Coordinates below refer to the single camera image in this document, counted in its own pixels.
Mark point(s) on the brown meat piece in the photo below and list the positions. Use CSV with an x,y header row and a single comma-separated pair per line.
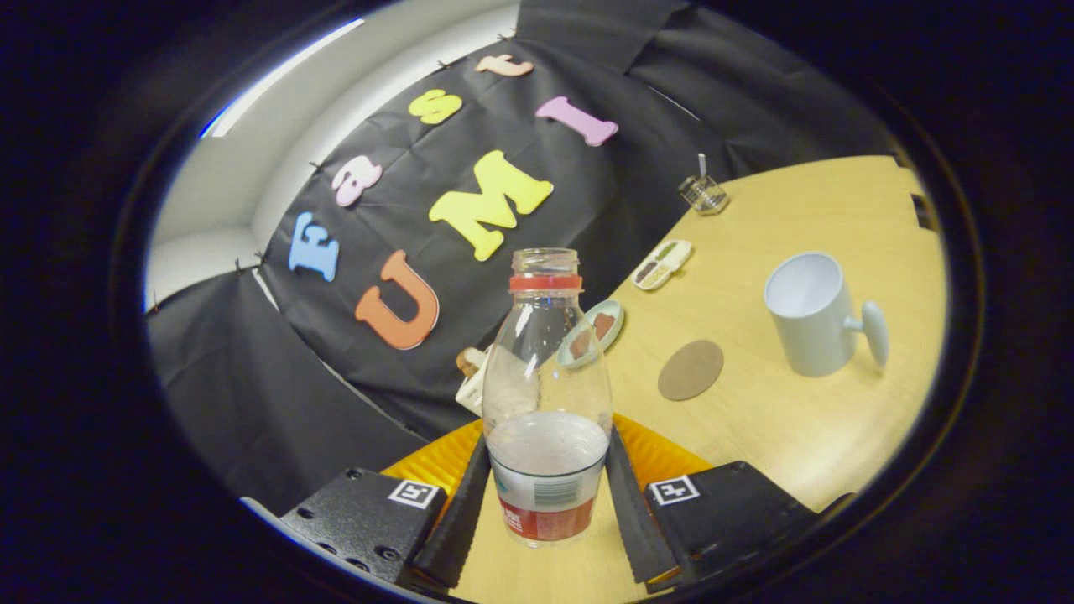
x,y
580,343
603,325

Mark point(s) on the white toaster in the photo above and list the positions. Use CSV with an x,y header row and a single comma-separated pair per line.
x,y
471,394

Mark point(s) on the clear plastic juice bottle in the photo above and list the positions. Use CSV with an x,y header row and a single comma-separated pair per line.
x,y
545,470

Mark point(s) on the long ceiling light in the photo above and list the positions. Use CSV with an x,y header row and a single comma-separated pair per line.
x,y
277,80

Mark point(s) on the wooden table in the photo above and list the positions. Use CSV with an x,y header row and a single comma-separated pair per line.
x,y
797,436

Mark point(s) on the pale green plate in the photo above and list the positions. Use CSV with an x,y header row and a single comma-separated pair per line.
x,y
617,319

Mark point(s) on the toast slice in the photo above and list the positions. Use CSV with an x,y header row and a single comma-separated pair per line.
x,y
466,361

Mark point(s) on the round brown coaster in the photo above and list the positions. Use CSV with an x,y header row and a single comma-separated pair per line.
x,y
690,370

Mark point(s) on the black table edge clamp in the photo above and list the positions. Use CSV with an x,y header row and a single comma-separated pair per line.
x,y
923,212
902,159

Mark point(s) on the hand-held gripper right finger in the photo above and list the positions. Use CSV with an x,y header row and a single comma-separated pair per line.
x,y
629,520

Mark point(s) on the white divided condiment dish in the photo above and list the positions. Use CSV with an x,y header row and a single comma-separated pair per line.
x,y
663,264

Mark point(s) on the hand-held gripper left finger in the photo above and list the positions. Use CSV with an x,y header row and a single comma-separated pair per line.
x,y
461,520

